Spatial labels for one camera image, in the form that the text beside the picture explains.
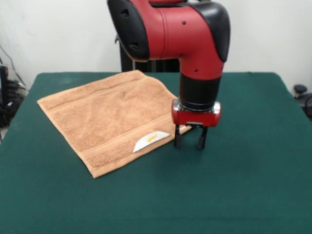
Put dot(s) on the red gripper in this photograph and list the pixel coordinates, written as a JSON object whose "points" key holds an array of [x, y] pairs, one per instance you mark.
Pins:
{"points": [[195, 118]]}

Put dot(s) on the tan terry towel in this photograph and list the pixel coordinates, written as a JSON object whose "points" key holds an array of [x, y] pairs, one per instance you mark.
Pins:
{"points": [[102, 117]]}

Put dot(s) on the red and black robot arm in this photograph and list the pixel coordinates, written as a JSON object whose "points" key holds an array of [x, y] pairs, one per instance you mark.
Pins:
{"points": [[182, 36]]}

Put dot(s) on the dark green table cloth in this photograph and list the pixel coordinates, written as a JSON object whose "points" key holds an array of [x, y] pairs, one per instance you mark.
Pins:
{"points": [[243, 170]]}

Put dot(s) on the black chair base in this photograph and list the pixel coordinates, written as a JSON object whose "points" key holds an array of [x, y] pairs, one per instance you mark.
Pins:
{"points": [[300, 89]]}

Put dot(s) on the black box with red light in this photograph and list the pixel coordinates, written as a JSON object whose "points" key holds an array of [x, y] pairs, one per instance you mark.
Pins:
{"points": [[3, 83]]}

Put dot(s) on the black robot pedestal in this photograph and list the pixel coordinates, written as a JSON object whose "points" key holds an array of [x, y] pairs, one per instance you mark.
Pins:
{"points": [[158, 65]]}

